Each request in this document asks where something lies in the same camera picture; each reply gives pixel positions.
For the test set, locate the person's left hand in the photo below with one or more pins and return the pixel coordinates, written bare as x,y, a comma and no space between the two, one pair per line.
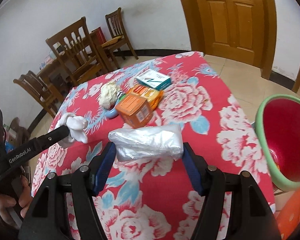
25,195

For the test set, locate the orange plastic stool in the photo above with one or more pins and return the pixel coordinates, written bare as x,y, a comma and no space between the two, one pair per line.
297,217

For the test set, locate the panelled wooden door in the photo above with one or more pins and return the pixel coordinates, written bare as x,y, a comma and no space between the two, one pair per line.
230,22

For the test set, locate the wooden dining table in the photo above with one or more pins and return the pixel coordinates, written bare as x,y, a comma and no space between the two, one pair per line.
103,52

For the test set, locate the cream tissue paper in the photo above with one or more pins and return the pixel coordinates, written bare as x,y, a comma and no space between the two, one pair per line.
109,95

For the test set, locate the red box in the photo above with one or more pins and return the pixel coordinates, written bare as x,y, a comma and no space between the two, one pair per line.
99,36

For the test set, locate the orange cardboard box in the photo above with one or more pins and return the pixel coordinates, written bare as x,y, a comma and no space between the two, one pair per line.
132,107

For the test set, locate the white cloth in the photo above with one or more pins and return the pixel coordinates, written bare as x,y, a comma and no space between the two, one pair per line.
77,125

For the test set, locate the wooden chair with cushion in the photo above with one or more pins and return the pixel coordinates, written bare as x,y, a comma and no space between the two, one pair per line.
116,26

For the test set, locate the clear plastic bag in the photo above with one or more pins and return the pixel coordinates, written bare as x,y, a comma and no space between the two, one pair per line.
147,142

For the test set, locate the blue printed packet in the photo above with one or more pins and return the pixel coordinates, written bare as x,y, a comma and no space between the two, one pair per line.
9,146

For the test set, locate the yellow seat cushion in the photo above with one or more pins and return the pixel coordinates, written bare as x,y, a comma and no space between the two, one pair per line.
112,41

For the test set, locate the orange snack packet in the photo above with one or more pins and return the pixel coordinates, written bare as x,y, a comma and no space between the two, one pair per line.
152,96

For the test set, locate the red floral tablecloth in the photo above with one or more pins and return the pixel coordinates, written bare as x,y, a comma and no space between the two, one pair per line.
190,105

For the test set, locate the brown wooden furniture piece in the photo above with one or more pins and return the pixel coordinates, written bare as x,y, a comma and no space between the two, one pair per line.
20,130

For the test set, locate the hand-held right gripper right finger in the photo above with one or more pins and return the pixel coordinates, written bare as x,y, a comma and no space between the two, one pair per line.
192,172

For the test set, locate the pile of small household items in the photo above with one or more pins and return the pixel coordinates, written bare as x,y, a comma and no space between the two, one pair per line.
47,60

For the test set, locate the green-rimmed red basin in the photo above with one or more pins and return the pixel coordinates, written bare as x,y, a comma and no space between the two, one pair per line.
287,135

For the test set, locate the teal and white box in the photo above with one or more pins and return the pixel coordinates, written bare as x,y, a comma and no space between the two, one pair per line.
152,80

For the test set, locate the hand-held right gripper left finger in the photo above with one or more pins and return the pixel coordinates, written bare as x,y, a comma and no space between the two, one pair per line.
103,170

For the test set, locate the low wooden chair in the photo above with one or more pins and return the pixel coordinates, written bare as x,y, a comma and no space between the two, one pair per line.
37,87

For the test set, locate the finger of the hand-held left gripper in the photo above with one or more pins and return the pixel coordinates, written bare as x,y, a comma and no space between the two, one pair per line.
52,137

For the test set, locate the tall-backed wooden chair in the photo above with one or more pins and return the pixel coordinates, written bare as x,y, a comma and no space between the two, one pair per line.
75,50

